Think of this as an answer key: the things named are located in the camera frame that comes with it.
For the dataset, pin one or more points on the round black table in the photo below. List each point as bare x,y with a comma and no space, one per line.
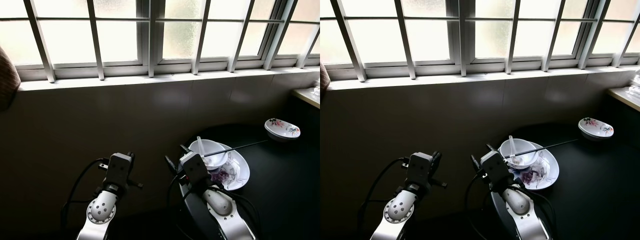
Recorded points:
590,190
280,190

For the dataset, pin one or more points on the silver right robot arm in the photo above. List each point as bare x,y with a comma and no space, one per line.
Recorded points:
525,215
225,215

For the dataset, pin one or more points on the beige side counter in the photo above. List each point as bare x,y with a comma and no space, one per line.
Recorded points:
625,98
307,96

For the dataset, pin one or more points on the white floral plate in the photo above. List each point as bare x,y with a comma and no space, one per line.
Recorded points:
547,172
239,172

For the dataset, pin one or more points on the black chopstick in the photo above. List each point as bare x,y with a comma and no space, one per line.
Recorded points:
555,146
245,146

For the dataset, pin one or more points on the white ceramic bowl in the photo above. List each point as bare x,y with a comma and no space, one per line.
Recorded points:
525,150
215,152

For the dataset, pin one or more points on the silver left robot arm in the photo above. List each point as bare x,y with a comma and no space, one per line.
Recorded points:
100,215
400,215

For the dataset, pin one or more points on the white ceramic spoon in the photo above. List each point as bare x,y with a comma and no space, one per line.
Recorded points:
200,145
512,144

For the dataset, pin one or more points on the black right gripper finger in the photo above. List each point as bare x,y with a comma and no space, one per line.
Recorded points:
490,147
185,148

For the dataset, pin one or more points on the small floral ceramic bowl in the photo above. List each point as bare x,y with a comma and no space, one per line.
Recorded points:
596,127
282,129

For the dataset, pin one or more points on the brown striped hanging cloth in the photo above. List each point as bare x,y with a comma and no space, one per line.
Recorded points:
6,80
323,81

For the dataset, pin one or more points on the white barred window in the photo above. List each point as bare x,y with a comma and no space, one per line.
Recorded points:
150,55
462,55

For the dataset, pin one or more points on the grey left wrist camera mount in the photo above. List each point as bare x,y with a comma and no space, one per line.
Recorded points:
119,170
420,170

